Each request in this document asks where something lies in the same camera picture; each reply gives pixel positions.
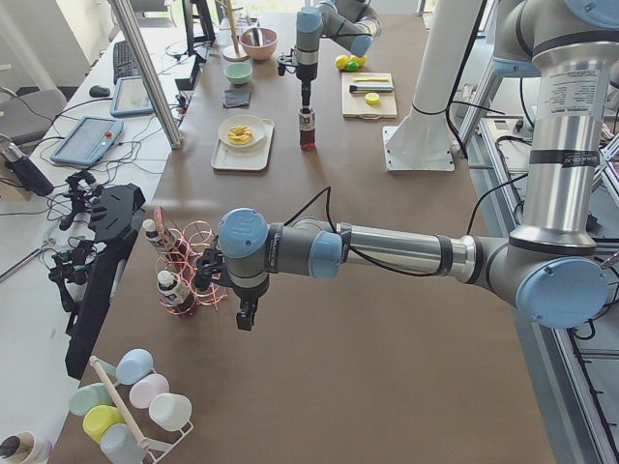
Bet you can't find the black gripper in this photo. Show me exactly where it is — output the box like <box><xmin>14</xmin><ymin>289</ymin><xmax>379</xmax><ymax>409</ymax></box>
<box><xmin>230</xmin><ymin>273</ymin><xmax>270</xmax><ymax>330</ymax></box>
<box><xmin>296</xmin><ymin>63</ymin><xmax>318</xmax><ymax>108</ymax></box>

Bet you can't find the tea bottle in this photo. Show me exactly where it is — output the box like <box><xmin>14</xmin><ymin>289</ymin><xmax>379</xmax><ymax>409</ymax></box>
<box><xmin>157</xmin><ymin>270</ymin><xmax>195</xmax><ymax>317</ymax></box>
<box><xmin>299</xmin><ymin>107</ymin><xmax>315</xmax><ymax>151</ymax></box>
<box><xmin>142</xmin><ymin>218</ymin><xmax>187</xmax><ymax>261</ymax></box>

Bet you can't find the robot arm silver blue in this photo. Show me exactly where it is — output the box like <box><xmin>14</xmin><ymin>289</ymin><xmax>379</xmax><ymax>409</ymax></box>
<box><xmin>292</xmin><ymin>0</ymin><xmax>381</xmax><ymax>114</ymax></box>
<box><xmin>219</xmin><ymin>1</ymin><xmax>618</xmax><ymax>330</ymax></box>

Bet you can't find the cream rabbit tray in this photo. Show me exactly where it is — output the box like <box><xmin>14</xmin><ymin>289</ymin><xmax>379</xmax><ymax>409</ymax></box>
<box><xmin>211</xmin><ymin>115</ymin><xmax>275</xmax><ymax>171</ymax></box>

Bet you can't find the green lime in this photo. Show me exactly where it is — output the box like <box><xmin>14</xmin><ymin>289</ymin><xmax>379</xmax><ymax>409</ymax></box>
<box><xmin>344</xmin><ymin>61</ymin><xmax>360</xmax><ymax>73</ymax></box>

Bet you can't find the yellow plastic knife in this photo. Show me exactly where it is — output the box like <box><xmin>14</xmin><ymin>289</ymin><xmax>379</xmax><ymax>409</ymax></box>
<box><xmin>353</xmin><ymin>75</ymin><xmax>390</xmax><ymax>82</ymax></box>

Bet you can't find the whole yellow lemon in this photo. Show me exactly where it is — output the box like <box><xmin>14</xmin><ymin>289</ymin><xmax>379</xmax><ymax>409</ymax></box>
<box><xmin>354</xmin><ymin>55</ymin><xmax>368</xmax><ymax>68</ymax></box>

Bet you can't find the half lemon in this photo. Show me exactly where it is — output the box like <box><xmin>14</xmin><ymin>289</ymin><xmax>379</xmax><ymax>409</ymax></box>
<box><xmin>365</xmin><ymin>92</ymin><xmax>380</xmax><ymax>105</ymax></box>

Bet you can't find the pink bowl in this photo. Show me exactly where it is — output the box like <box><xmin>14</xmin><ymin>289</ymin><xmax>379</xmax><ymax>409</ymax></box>
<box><xmin>239</xmin><ymin>27</ymin><xmax>279</xmax><ymax>61</ymax></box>

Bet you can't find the grey folded cloth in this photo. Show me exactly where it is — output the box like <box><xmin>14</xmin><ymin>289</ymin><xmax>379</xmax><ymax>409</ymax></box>
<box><xmin>222</xmin><ymin>87</ymin><xmax>251</xmax><ymax>108</ymax></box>

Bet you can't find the mint green bowl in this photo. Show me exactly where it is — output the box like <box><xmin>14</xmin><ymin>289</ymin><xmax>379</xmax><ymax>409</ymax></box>
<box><xmin>223</xmin><ymin>62</ymin><xmax>252</xmax><ymax>85</ymax></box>

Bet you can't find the white round plate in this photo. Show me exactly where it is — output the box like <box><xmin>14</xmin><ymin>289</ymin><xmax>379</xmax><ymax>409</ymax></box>
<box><xmin>218</xmin><ymin>115</ymin><xmax>266</xmax><ymax>148</ymax></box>

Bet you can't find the metal scoop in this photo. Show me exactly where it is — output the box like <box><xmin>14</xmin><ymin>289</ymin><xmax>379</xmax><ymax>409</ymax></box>
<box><xmin>249</xmin><ymin>20</ymin><xmax>263</xmax><ymax>47</ymax></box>

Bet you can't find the wooden mug tree stand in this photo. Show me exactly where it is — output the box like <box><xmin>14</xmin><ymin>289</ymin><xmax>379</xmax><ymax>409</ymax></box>
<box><xmin>216</xmin><ymin>0</ymin><xmax>249</xmax><ymax>62</ymax></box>

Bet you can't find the white cup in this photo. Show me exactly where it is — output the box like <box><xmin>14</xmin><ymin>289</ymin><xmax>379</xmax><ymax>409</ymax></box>
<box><xmin>148</xmin><ymin>392</ymin><xmax>192</xmax><ymax>431</ymax></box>

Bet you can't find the pink cup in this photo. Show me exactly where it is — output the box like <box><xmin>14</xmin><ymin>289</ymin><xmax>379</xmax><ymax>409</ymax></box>
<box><xmin>129</xmin><ymin>373</ymin><xmax>169</xmax><ymax>409</ymax></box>

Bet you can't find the green cup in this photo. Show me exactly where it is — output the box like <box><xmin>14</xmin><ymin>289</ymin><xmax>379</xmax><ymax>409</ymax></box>
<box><xmin>69</xmin><ymin>383</ymin><xmax>113</xmax><ymax>417</ymax></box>

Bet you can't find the far blue teach pendant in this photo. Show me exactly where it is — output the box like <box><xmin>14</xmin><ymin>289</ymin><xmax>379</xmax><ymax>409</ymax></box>
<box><xmin>110</xmin><ymin>76</ymin><xmax>154</xmax><ymax>118</ymax></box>

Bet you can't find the blue teach pendant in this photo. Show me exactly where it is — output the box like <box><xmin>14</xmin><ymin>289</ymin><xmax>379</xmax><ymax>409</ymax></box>
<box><xmin>110</xmin><ymin>76</ymin><xmax>154</xmax><ymax>118</ymax></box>
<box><xmin>49</xmin><ymin>117</ymin><xmax>124</xmax><ymax>167</ymax></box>

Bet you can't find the yellow cup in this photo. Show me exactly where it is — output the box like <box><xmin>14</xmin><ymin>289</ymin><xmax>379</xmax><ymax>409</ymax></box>
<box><xmin>82</xmin><ymin>405</ymin><xmax>125</xmax><ymax>444</ymax></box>

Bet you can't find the grey blue cup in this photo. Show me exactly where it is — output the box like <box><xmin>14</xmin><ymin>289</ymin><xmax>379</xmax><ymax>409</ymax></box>
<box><xmin>100</xmin><ymin>423</ymin><xmax>146</xmax><ymax>464</ymax></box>

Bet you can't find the black keyboard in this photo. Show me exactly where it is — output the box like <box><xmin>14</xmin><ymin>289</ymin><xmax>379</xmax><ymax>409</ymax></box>
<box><xmin>112</xmin><ymin>41</ymin><xmax>140</xmax><ymax>84</ymax></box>

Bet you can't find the black computer mouse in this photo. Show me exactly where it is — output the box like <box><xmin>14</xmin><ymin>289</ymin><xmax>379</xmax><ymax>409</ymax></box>
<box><xmin>89</xmin><ymin>85</ymin><xmax>110</xmax><ymax>98</ymax></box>

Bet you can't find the near blue teach pendant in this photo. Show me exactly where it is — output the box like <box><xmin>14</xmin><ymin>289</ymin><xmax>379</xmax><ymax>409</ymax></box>
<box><xmin>49</xmin><ymin>117</ymin><xmax>124</xmax><ymax>167</ymax></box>

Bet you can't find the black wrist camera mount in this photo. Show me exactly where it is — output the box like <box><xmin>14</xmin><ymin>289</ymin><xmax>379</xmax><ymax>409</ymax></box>
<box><xmin>193</xmin><ymin>236</ymin><xmax>232</xmax><ymax>292</ymax></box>

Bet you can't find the braided ring bread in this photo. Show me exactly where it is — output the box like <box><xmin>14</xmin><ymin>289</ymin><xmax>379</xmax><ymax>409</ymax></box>
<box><xmin>227</xmin><ymin>126</ymin><xmax>253</xmax><ymax>145</ymax></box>

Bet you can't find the copper wire bottle rack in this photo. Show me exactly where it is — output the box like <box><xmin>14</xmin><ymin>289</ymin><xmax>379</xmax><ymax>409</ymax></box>
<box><xmin>153</xmin><ymin>205</ymin><xmax>228</xmax><ymax>317</ymax></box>

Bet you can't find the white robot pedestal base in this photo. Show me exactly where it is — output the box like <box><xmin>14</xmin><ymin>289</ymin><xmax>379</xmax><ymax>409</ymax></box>
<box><xmin>383</xmin><ymin>0</ymin><xmax>486</xmax><ymax>171</ymax></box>

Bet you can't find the wooden rack handle rod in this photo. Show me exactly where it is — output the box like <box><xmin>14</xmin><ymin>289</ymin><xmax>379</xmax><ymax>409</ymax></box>
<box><xmin>89</xmin><ymin>356</ymin><xmax>148</xmax><ymax>450</ymax></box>

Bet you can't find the white wire cup rack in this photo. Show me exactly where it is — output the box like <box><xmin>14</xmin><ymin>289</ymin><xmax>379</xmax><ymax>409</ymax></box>
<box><xmin>103</xmin><ymin>362</ymin><xmax>193</xmax><ymax>463</ymax></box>

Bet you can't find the aluminium frame post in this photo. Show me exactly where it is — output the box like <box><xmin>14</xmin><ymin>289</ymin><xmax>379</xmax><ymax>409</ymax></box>
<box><xmin>108</xmin><ymin>0</ymin><xmax>183</xmax><ymax>150</ymax></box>

